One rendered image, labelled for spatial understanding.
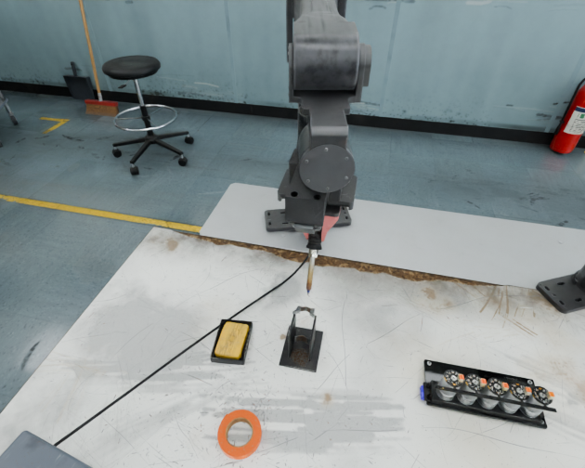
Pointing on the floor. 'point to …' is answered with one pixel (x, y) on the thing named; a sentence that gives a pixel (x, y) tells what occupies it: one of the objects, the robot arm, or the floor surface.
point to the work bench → (500, 435)
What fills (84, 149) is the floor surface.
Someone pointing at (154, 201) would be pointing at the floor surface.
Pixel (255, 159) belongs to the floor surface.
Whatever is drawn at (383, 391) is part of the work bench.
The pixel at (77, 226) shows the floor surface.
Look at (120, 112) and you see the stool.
